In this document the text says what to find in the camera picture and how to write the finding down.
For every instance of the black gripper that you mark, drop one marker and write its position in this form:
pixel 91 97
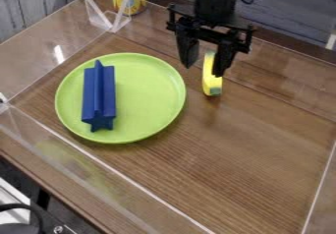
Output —
pixel 231 33

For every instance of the yellow toy banana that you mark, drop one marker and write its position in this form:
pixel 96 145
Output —
pixel 211 81

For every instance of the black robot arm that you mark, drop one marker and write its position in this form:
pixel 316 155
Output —
pixel 216 9

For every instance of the lime green round plate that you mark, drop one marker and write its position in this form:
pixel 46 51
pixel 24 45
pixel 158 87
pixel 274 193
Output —
pixel 151 94

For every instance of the clear acrylic tray walls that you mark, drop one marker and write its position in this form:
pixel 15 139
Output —
pixel 243 165

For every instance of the blue star-shaped block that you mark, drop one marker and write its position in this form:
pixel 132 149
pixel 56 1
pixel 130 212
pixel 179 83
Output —
pixel 99 110

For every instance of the clear acrylic corner bracket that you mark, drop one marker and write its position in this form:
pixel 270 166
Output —
pixel 107 20

